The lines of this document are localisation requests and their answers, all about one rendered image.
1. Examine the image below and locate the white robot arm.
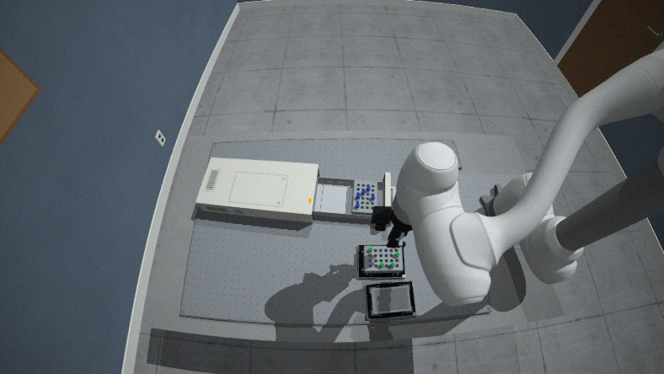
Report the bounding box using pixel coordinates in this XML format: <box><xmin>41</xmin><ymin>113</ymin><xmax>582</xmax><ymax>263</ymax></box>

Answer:
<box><xmin>371</xmin><ymin>49</ymin><xmax>664</xmax><ymax>307</ymax></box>

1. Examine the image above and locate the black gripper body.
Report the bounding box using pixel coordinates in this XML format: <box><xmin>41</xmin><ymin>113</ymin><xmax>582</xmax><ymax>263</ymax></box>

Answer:
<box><xmin>391</xmin><ymin>211</ymin><xmax>412</xmax><ymax>236</ymax></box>

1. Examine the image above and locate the black rectangular frame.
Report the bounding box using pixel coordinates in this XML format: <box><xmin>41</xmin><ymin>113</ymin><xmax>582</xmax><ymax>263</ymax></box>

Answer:
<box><xmin>365</xmin><ymin>280</ymin><xmax>416</xmax><ymax>320</ymax></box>

